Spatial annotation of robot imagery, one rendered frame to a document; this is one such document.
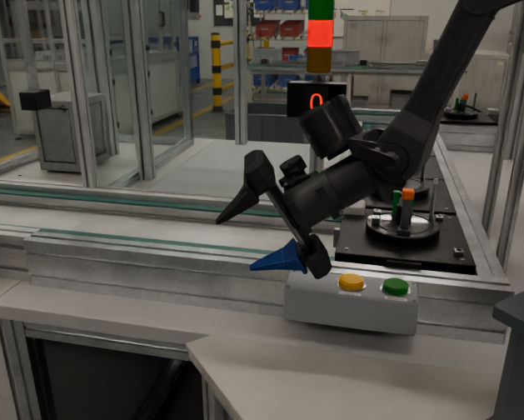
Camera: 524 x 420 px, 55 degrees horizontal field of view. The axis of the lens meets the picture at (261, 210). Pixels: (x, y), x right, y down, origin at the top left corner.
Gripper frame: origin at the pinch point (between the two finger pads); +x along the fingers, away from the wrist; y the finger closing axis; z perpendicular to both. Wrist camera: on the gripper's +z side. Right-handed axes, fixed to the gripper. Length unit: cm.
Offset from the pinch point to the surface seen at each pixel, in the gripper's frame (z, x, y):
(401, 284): 6.7, -12.9, -23.0
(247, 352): 4.6, 13.7, -19.7
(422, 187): 50, -27, -33
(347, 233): 27.2, -8.1, -22.0
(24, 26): 83, 41, 48
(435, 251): 18.9, -20.7, -29.0
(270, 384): -3.2, 10.5, -21.1
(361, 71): 515, -73, -122
